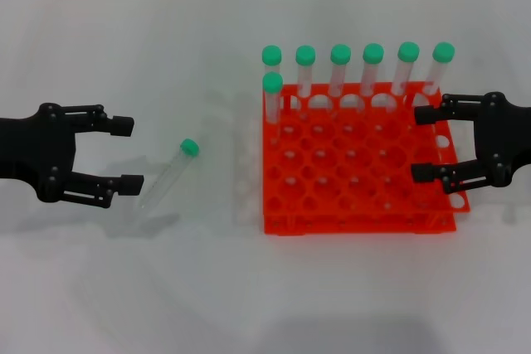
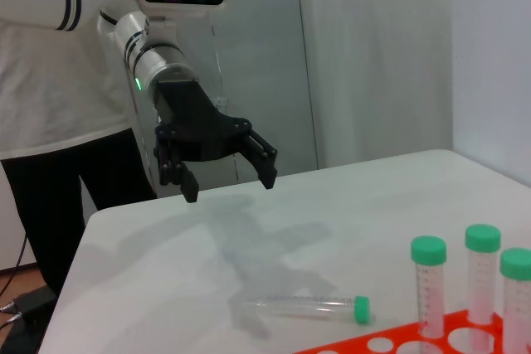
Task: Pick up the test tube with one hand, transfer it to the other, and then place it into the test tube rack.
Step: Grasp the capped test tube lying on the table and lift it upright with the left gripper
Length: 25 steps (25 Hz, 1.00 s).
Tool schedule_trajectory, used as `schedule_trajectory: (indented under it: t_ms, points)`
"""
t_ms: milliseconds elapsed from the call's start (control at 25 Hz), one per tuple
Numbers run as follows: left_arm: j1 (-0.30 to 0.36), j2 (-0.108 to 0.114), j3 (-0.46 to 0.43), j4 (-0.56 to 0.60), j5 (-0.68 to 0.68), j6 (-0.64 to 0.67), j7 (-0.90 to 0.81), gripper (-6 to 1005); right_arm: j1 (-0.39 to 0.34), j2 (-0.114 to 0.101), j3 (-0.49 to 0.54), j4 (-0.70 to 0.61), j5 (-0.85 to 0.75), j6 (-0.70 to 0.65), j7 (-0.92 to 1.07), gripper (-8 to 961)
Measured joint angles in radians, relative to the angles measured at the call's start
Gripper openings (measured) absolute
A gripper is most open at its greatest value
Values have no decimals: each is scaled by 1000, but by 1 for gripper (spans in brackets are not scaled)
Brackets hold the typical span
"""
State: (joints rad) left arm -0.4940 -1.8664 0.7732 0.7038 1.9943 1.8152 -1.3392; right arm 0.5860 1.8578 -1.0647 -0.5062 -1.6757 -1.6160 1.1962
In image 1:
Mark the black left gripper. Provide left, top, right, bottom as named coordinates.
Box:
left=0, top=103, right=145, bottom=210

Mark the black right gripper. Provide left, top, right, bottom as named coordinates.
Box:
left=411, top=91, right=531, bottom=195

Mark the clear test tube green cap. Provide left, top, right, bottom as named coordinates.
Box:
left=329, top=43, right=353, bottom=99
left=391, top=41, right=421, bottom=97
left=295, top=44, right=317, bottom=100
left=360, top=42, right=385, bottom=99
left=421, top=41, right=456, bottom=96
left=136, top=138, right=201, bottom=212
left=262, top=71, right=285, bottom=144
left=261, top=44, right=284, bottom=78

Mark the orange plastic test tube rack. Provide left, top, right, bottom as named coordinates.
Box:
left=261, top=80, right=472, bottom=236

